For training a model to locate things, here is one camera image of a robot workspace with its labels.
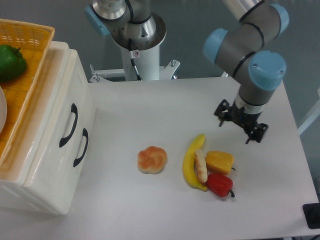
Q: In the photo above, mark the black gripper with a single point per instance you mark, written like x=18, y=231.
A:
x=226, y=113

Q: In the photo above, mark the black top drawer handle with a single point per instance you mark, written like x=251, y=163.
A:
x=69, y=125

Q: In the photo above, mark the black drawer handle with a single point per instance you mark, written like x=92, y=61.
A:
x=69, y=125
x=83, y=146

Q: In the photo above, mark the white drawer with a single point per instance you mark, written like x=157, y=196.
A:
x=52, y=179

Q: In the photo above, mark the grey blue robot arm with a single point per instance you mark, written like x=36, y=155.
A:
x=240, y=53

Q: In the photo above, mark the white plastic drawer cabinet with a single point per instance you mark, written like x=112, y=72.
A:
x=12, y=192

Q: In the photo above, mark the yellow toy bell pepper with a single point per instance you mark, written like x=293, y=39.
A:
x=219, y=161

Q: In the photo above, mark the toy baguette stick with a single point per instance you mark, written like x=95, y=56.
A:
x=201, y=167

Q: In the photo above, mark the red toy bell pepper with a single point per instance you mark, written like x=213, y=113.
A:
x=220, y=185

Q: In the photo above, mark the yellow toy banana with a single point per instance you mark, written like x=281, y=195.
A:
x=188, y=164

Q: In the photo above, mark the toy bread roll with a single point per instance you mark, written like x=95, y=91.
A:
x=152, y=160

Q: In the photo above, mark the black device at edge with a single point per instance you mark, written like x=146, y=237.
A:
x=312, y=215

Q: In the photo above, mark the orange woven basket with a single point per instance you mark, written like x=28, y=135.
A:
x=33, y=41

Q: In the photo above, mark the green toy bell pepper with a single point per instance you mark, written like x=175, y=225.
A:
x=12, y=63

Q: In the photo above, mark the white plate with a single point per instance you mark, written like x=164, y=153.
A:
x=3, y=109

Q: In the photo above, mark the white frame bracket right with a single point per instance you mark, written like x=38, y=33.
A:
x=224, y=74

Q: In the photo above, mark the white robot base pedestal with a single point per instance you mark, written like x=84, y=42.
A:
x=139, y=45

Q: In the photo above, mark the black lower drawer handle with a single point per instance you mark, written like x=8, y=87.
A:
x=83, y=146

